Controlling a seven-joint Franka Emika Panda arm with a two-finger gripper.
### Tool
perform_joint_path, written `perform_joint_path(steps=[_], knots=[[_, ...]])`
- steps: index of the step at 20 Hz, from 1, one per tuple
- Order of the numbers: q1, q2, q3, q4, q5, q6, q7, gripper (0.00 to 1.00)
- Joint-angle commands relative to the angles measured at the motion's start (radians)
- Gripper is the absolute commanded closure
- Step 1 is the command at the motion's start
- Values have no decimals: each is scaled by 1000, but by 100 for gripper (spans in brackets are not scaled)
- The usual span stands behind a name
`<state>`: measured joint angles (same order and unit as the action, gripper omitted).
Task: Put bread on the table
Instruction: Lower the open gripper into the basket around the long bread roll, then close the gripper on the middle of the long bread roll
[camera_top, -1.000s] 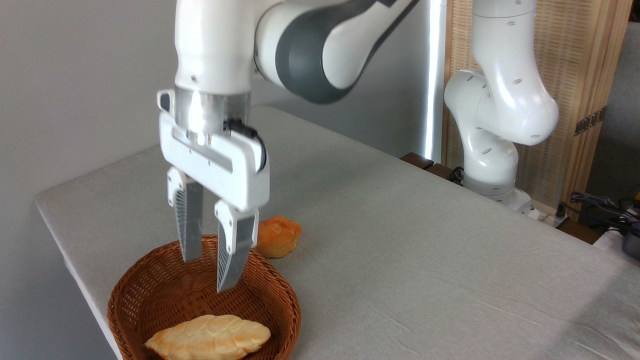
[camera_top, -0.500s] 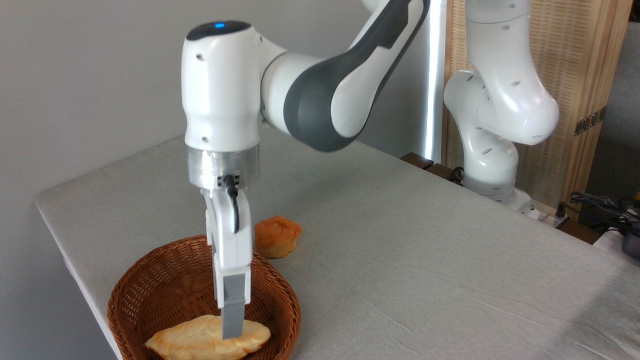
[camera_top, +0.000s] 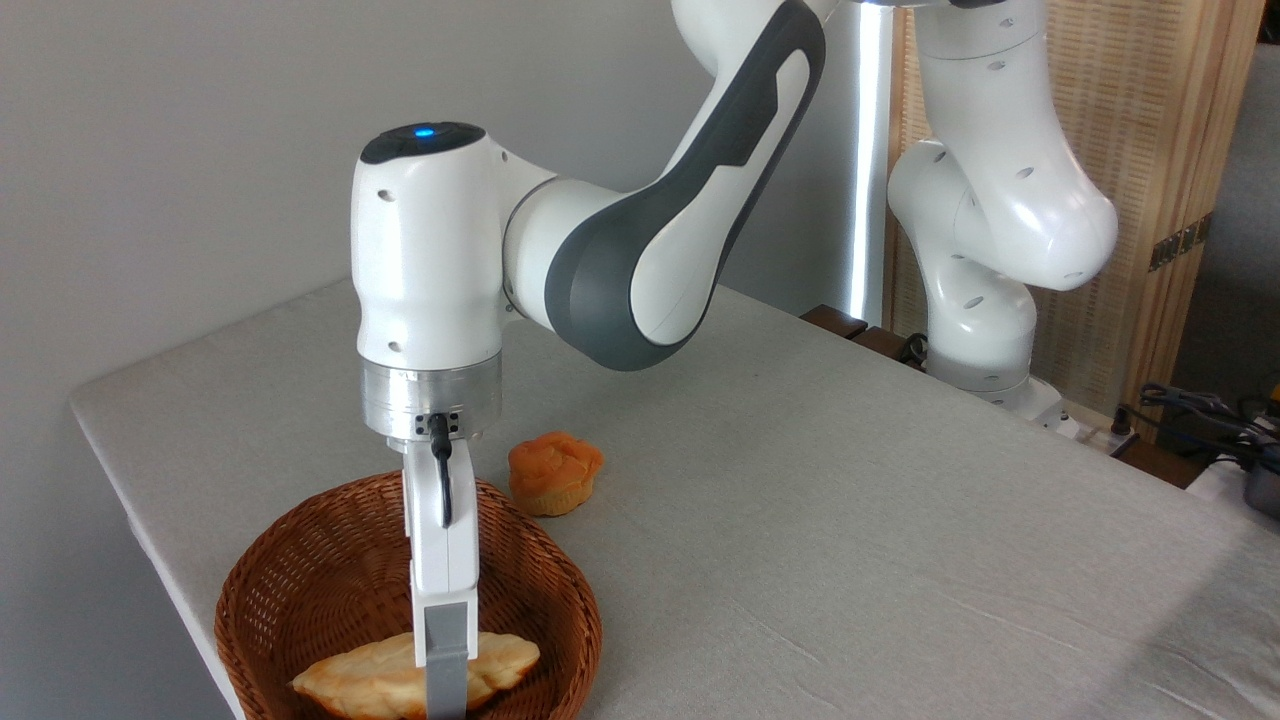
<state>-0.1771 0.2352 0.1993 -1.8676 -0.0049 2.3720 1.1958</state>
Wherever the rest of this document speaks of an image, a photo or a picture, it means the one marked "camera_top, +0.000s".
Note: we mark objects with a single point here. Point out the dark brown wooden ledge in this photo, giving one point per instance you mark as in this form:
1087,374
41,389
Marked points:
835,320

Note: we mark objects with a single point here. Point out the dark metal screen hinge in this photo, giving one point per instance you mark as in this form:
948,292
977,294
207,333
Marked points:
1180,242

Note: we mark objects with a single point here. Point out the brown woven wicker basket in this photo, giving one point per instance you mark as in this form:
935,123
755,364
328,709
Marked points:
340,560

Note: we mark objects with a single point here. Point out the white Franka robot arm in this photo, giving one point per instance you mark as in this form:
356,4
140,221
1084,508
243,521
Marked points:
430,260

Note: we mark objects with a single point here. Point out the long pale braided bread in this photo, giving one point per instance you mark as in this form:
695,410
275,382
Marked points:
350,680

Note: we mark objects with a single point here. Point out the wooden slatted folding screen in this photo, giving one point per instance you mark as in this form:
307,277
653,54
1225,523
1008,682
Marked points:
1160,120

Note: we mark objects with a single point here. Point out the shiny silver vertical post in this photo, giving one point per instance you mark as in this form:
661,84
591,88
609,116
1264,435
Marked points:
870,150

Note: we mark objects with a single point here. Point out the white power strip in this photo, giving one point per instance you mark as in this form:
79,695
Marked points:
1095,432

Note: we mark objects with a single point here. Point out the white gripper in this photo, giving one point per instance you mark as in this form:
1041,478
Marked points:
445,560

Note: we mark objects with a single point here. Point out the round orange bread bun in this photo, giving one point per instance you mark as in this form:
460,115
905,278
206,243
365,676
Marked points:
555,475

